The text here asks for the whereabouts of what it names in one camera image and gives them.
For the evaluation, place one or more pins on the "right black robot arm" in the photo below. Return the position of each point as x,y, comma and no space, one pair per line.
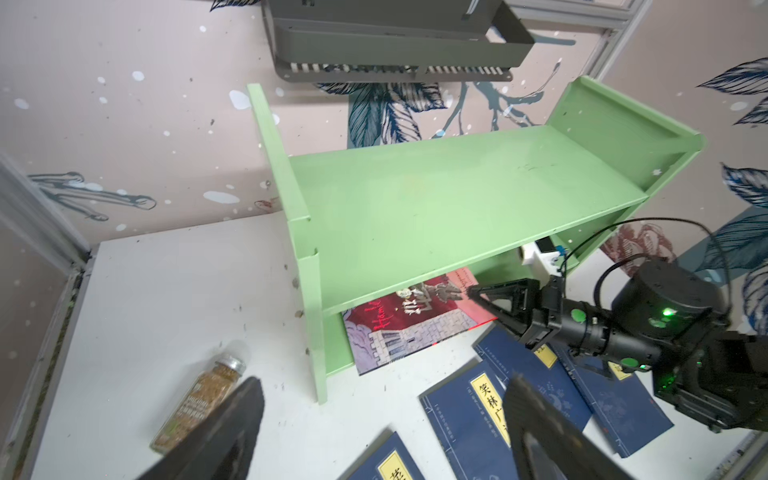
665,321

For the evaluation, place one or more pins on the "red pink Hamlet book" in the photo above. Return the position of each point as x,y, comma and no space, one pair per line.
411,319

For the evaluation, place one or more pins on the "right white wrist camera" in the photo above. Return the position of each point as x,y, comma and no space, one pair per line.
543,257

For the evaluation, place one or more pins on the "glass spice jar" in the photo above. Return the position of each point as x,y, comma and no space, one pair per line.
207,392

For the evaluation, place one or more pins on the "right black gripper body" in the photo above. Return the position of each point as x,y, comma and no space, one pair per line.
548,316

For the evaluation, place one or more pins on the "dark grey hanging basket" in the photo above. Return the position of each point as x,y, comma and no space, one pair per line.
410,41

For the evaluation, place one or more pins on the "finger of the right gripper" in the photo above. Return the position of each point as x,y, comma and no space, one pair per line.
512,291
506,313

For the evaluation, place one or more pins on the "green wooden two-tier shelf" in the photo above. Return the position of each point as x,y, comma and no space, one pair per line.
366,222

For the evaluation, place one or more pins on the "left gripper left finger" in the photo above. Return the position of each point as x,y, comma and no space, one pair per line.
223,445

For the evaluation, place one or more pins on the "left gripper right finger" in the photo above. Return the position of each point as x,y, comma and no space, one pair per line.
545,444

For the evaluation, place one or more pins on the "blue book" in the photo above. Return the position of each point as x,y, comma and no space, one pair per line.
386,459
624,410
466,413
507,358

